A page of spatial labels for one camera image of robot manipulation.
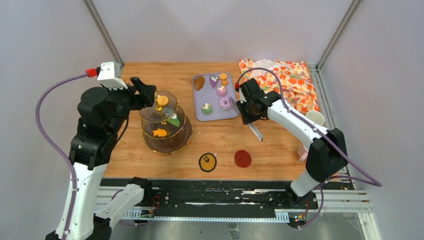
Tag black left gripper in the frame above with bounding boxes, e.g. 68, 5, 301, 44
103, 75, 156, 134

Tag round yellow biscuit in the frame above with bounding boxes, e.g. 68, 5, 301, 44
156, 95, 169, 107

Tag metal serving tongs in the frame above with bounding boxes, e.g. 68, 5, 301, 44
229, 97, 264, 142

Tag purple iced donut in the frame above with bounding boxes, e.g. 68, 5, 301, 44
219, 97, 232, 110

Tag green layered cake slice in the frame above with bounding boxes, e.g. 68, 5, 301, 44
166, 113, 180, 127

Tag three-tier glass cake stand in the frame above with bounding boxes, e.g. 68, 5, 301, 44
138, 90, 193, 154

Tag orange fish-shaped cake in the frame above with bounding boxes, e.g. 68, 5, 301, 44
152, 128, 168, 138

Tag pink sugared dome cake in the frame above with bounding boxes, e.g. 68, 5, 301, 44
216, 85, 227, 97

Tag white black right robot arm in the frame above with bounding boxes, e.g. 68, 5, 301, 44
236, 78, 348, 209

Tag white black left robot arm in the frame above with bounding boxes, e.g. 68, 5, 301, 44
46, 77, 157, 240

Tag small orange shell cookie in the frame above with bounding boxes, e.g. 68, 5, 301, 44
221, 79, 229, 86

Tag orange round tart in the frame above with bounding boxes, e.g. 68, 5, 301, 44
219, 72, 228, 80

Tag floral orange cloth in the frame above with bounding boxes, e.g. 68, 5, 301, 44
238, 58, 320, 114

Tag green sugared dome cake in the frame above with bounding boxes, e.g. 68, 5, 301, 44
201, 102, 213, 115

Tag purple heart cake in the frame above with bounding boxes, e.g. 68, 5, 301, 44
209, 75, 219, 89

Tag red round coaster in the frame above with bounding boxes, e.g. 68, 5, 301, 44
234, 150, 252, 168

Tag brown cookie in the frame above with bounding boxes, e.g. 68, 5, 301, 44
193, 75, 205, 91

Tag light green mug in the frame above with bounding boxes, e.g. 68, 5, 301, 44
305, 110, 325, 127

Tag pink mug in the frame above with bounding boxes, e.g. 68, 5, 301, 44
297, 145, 309, 162

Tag yellow chick coaster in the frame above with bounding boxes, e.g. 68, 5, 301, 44
198, 152, 218, 173

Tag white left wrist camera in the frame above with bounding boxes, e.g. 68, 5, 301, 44
97, 61, 128, 90

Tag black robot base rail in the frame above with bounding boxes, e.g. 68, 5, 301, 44
129, 179, 323, 229

